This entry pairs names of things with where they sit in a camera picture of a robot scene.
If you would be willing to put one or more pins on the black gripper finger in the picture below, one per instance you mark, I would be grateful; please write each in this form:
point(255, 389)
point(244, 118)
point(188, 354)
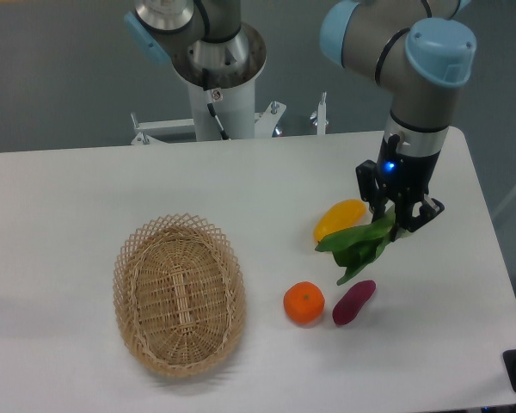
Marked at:
point(411, 215)
point(371, 191)

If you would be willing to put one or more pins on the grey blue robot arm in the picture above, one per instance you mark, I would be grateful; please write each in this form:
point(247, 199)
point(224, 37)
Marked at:
point(414, 49)

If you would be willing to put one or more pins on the orange tangerine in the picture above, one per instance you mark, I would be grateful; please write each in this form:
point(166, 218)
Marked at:
point(304, 303)

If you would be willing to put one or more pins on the purple sweet potato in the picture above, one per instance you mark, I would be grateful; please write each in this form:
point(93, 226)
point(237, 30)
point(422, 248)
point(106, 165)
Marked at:
point(349, 306)

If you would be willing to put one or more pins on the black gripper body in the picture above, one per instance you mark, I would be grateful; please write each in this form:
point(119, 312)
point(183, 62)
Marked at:
point(403, 174)

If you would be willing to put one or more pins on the woven wicker basket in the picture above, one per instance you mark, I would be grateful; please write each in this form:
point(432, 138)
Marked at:
point(179, 297)

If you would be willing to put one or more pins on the green leafy vegetable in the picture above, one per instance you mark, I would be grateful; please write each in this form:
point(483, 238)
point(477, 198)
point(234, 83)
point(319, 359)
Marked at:
point(357, 247)

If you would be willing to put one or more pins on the yellow bell pepper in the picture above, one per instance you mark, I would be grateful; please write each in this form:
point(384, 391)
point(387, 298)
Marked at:
point(340, 216)

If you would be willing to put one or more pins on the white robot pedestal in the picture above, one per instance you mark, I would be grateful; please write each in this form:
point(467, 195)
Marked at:
point(217, 114)

